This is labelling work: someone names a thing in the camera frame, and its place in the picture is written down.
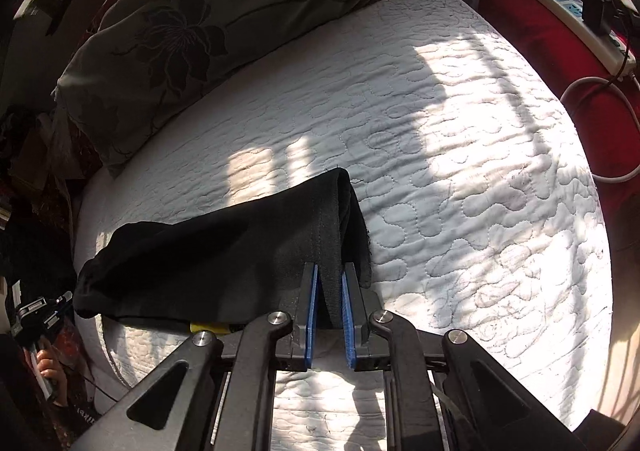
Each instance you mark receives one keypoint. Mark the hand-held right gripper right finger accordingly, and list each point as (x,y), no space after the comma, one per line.
(349,316)

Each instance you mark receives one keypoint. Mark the dark printed cloth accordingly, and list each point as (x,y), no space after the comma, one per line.
(80,381)

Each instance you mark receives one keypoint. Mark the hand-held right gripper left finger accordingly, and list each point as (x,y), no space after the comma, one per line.
(310,316)

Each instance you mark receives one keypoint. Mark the white quilted mattress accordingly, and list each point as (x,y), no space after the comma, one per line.
(450,156)

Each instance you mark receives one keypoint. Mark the person's left hand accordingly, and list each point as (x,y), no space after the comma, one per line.
(50,361)

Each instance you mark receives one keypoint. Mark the black charger plug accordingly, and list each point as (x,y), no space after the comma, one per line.
(595,6)

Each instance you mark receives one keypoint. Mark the yellow object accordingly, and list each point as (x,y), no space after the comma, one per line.
(207,327)

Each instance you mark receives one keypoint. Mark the black pants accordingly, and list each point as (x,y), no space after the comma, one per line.
(225,261)

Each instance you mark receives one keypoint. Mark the plain red cloth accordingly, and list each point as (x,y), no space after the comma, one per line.
(530,31)

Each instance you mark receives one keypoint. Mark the grey floral pillow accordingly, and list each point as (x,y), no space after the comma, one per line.
(200,31)

